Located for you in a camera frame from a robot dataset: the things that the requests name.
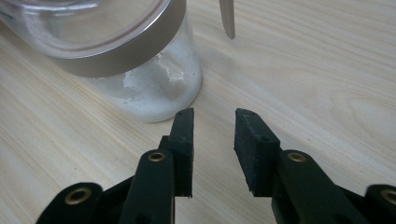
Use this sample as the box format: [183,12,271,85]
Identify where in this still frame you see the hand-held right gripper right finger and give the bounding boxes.
[233,108,368,224]

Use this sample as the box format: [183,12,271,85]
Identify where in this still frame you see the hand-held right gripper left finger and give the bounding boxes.
[120,107,194,224]

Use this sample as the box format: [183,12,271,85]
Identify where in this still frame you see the glass jar with white powder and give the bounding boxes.
[83,15,204,123]

